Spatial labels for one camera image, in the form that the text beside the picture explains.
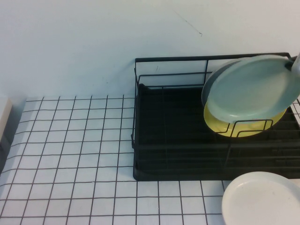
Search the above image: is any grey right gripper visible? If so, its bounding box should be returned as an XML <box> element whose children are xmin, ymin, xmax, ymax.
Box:
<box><xmin>284</xmin><ymin>50</ymin><xmax>300</xmax><ymax>74</ymax></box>

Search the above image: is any mint green plate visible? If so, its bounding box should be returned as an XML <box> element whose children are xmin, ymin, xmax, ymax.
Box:
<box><xmin>205</xmin><ymin>55</ymin><xmax>300</xmax><ymax>123</ymax></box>

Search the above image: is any grey plate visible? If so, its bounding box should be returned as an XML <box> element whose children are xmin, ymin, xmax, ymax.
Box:
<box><xmin>201</xmin><ymin>60</ymin><xmax>244</xmax><ymax>106</ymax></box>

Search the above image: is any yellow plate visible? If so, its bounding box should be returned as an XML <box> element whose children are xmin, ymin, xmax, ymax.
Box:
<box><xmin>203</xmin><ymin>103</ymin><xmax>287</xmax><ymax>138</ymax></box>

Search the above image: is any white plate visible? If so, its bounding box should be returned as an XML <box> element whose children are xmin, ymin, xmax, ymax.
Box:
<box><xmin>221</xmin><ymin>172</ymin><xmax>300</xmax><ymax>225</ymax></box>

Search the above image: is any black drip tray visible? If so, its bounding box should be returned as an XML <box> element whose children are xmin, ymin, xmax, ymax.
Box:
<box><xmin>133</xmin><ymin>83</ymin><xmax>300</xmax><ymax>181</ymax></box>

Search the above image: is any white grid tablecloth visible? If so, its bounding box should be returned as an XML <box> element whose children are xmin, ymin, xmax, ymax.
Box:
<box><xmin>0</xmin><ymin>95</ymin><xmax>300</xmax><ymax>225</ymax></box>

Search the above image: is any black wire dish rack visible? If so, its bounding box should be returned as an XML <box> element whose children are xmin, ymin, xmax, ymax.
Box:
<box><xmin>130</xmin><ymin>52</ymin><xmax>300</xmax><ymax>181</ymax></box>

